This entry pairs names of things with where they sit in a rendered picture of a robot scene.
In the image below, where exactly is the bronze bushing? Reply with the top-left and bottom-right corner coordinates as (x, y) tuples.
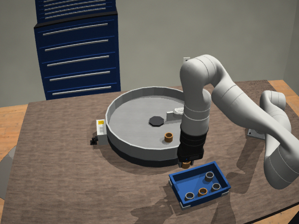
(198, 188), (207, 197)
(165, 132), (173, 142)
(182, 161), (191, 169)

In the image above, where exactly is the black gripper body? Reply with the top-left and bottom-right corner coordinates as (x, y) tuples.
(173, 107), (209, 163)

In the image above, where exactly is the grey metal ring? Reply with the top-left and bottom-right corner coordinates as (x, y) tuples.
(211, 183), (220, 192)
(185, 192), (194, 201)
(205, 172), (214, 182)

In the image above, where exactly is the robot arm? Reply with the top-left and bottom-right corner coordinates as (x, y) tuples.
(180, 54), (299, 190)

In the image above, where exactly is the blue crate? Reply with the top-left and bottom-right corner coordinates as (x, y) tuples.
(169, 161), (231, 211)

